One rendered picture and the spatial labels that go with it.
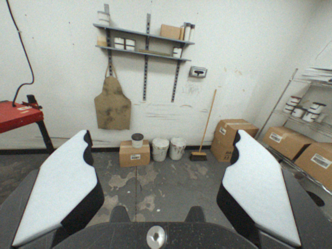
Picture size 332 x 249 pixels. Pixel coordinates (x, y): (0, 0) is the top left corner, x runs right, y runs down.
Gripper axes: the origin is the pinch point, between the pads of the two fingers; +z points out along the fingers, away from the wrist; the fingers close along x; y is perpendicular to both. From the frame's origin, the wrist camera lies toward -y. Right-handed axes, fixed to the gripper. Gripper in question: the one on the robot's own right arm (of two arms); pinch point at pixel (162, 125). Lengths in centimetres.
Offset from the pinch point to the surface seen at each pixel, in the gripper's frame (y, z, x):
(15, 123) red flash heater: 44, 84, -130
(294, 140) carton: 95, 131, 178
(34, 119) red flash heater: 46, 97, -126
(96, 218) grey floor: 158, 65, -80
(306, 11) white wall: -67, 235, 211
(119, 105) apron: 60, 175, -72
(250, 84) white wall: 38, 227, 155
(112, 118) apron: 81, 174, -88
